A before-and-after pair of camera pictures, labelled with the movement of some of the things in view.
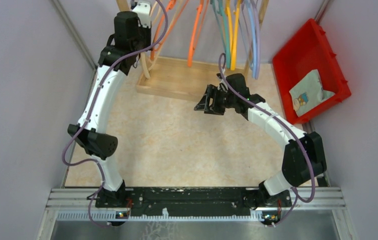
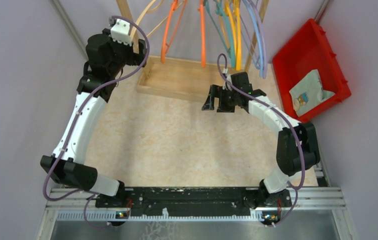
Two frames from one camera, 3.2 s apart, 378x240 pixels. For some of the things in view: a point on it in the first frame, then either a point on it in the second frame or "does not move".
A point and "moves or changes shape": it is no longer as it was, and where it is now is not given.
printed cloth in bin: x=308 y=93 does not move
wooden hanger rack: x=190 y=79 does not move
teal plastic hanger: x=226 y=45 moves or changes shape
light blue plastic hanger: x=251 y=15 moves or changes shape
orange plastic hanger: x=171 y=5 moves or changes shape
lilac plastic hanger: x=257 y=41 moves or changes shape
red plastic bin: x=309 y=51 does not move
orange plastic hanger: x=194 y=39 -> x=202 y=10
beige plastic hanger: x=146 y=70 moves or changes shape
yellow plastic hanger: x=235 y=41 moves or changes shape
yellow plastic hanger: x=232 y=63 -> x=231 y=17
